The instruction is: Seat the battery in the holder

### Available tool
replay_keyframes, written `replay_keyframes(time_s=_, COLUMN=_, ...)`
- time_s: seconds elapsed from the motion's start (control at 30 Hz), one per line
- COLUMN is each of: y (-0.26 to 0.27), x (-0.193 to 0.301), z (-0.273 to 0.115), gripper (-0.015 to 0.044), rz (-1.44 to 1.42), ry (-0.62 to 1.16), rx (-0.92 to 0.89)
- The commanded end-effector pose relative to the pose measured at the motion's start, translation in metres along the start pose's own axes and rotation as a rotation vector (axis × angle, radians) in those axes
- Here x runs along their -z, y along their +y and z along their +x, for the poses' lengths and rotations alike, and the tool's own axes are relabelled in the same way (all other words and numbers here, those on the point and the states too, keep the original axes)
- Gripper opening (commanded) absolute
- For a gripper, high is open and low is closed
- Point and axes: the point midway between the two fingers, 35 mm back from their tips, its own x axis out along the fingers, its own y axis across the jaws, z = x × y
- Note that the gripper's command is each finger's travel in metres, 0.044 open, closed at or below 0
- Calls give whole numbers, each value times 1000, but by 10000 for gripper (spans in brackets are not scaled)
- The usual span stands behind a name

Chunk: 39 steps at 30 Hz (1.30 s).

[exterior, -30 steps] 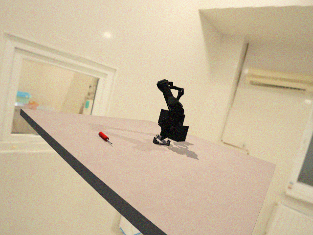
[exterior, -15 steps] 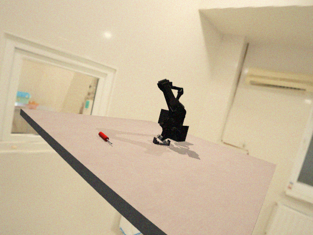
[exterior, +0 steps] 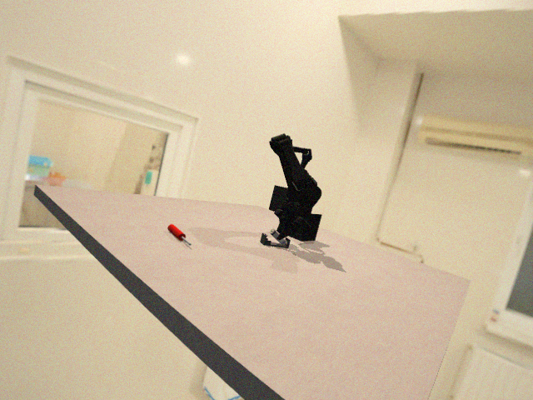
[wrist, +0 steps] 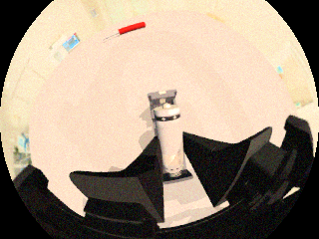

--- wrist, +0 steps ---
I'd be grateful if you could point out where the red-handled screwdriver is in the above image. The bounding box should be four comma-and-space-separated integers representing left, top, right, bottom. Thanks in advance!
103, 23, 147, 40

